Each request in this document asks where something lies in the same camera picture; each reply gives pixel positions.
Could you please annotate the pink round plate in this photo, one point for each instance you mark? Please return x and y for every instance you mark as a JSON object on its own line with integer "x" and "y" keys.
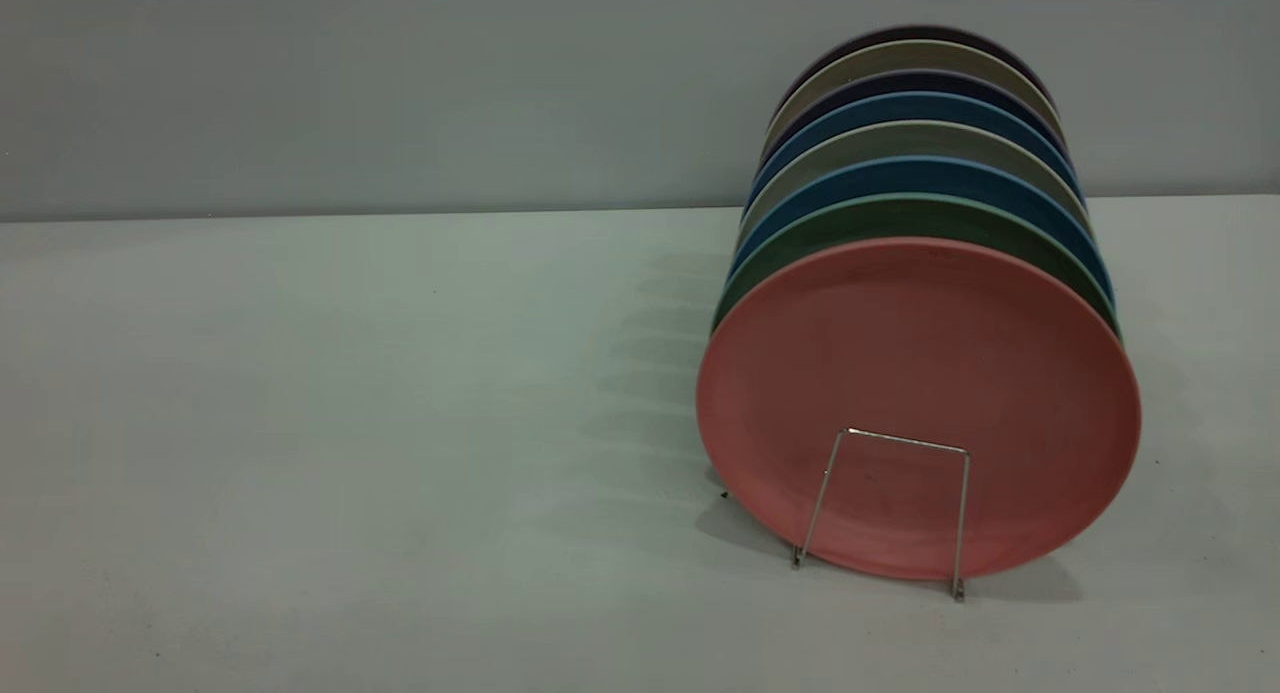
{"x": 920, "y": 403}

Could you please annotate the green round plate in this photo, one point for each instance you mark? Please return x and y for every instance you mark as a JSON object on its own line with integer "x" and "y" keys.
{"x": 915, "y": 218}

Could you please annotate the blue round plate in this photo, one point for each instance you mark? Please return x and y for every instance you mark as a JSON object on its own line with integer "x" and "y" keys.
{"x": 915, "y": 176}
{"x": 915, "y": 108}

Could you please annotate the beige round plate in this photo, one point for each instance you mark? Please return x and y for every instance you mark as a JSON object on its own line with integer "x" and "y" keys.
{"x": 915, "y": 138}

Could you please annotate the navy purple round plate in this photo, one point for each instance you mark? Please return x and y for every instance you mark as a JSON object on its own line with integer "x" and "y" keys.
{"x": 915, "y": 80}

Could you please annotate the cream round plate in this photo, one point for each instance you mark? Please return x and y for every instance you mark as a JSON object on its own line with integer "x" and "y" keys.
{"x": 915, "y": 55}

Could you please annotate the dark purple round plate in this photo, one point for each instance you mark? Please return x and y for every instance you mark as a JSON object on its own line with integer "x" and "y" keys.
{"x": 915, "y": 33}

